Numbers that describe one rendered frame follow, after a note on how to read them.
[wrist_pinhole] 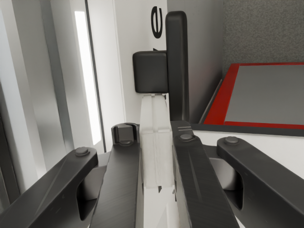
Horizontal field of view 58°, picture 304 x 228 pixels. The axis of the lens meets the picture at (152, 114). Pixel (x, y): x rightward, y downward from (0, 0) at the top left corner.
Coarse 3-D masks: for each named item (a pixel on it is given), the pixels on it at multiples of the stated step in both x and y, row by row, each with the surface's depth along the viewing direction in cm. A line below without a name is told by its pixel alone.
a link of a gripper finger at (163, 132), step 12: (156, 96) 18; (156, 108) 16; (156, 120) 14; (168, 120) 14; (156, 132) 12; (168, 132) 12; (168, 144) 12; (168, 156) 13; (168, 168) 13; (168, 180) 13
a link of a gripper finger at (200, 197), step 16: (176, 144) 12; (192, 144) 11; (176, 160) 10; (192, 160) 10; (208, 160) 10; (176, 176) 11; (192, 176) 9; (208, 176) 9; (176, 192) 12; (192, 192) 8; (208, 192) 8; (192, 208) 7; (208, 208) 7; (224, 208) 7; (192, 224) 7; (208, 224) 7; (224, 224) 7
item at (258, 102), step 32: (256, 64) 89; (288, 64) 85; (224, 96) 53; (256, 96) 53; (288, 96) 51; (192, 128) 35; (224, 128) 35; (256, 128) 34; (288, 128) 33; (288, 160) 32
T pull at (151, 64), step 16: (176, 16) 16; (176, 32) 16; (176, 48) 17; (144, 64) 18; (160, 64) 18; (176, 64) 17; (144, 80) 18; (160, 80) 18; (176, 80) 17; (176, 96) 18; (176, 112) 18
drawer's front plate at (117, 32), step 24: (96, 0) 16; (120, 0) 16; (144, 0) 20; (96, 24) 16; (120, 24) 16; (144, 24) 20; (96, 48) 17; (120, 48) 17; (144, 48) 20; (96, 72) 17; (120, 72) 17; (120, 96) 17; (168, 96) 27; (120, 120) 18; (144, 192) 22; (168, 192) 28; (144, 216) 22
